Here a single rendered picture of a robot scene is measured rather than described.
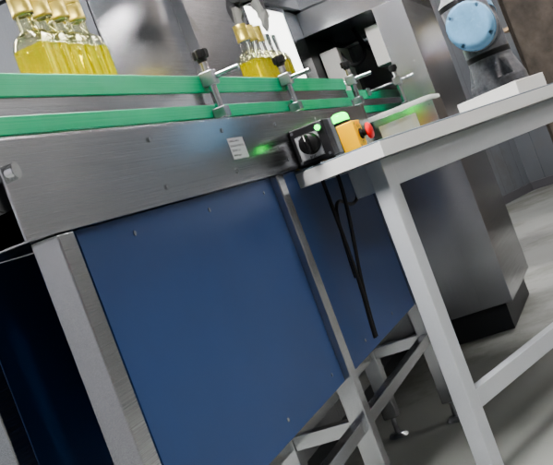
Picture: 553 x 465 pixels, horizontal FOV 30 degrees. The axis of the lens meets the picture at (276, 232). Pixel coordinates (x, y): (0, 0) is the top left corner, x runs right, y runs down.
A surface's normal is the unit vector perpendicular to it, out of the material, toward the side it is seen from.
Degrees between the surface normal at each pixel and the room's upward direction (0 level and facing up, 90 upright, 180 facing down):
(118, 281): 90
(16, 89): 90
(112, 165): 90
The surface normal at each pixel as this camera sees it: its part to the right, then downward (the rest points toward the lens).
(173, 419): 0.88, -0.33
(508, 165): 0.73, -0.25
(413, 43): -0.31, 0.14
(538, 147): -0.59, 0.24
